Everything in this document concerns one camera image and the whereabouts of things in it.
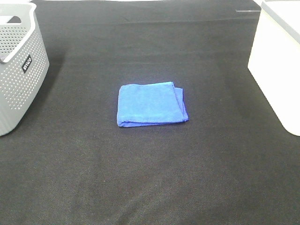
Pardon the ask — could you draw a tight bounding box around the blue towel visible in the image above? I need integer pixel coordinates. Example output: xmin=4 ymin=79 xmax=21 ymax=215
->
xmin=117 ymin=82 xmax=189 ymax=127

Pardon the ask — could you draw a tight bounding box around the black fabric table mat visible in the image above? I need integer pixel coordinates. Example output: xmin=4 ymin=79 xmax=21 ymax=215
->
xmin=0 ymin=0 xmax=300 ymax=225

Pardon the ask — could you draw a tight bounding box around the white plastic bin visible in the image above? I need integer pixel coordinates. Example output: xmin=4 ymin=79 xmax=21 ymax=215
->
xmin=248 ymin=0 xmax=300 ymax=136

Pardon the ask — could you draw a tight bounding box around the grey perforated plastic basket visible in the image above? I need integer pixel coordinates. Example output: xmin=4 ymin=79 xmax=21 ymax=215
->
xmin=0 ymin=2 xmax=49 ymax=135

